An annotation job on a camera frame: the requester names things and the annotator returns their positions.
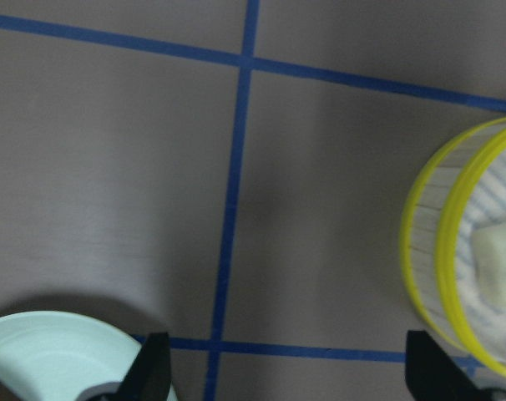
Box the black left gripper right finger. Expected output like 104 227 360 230
404 330 506 401

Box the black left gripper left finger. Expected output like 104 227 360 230
79 332 171 401

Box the white bun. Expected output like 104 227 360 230
471 222 506 307

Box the centre yellow steamer basket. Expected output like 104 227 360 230
400 118 506 378

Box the mint green plate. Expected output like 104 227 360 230
0 311 180 401

